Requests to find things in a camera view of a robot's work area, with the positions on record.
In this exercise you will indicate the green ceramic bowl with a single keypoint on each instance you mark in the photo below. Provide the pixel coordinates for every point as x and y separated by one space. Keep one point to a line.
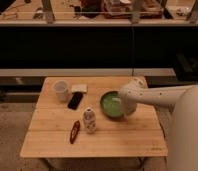
110 104

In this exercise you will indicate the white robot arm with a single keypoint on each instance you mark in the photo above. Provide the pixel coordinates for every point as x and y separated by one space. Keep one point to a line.
183 134

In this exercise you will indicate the white sponge block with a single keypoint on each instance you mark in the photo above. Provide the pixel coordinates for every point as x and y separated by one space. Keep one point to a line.
79 88

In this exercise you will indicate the black smartphone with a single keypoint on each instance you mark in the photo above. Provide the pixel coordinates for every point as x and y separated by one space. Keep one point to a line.
75 100

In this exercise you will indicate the small white bottle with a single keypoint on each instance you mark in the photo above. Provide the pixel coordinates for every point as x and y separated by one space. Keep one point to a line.
89 120

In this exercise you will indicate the white translucent plastic cup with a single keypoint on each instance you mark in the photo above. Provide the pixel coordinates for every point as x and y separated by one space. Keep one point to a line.
61 89

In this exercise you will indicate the red chili pepper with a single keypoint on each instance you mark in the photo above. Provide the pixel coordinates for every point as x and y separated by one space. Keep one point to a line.
74 131

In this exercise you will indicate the wooden folding table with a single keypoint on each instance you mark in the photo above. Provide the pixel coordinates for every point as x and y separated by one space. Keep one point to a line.
48 136

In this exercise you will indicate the red tray on shelf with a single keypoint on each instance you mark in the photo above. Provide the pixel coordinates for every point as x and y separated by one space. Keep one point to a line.
123 9

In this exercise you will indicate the long wooden shelf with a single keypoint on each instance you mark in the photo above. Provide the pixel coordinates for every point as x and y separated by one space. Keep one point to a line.
88 13

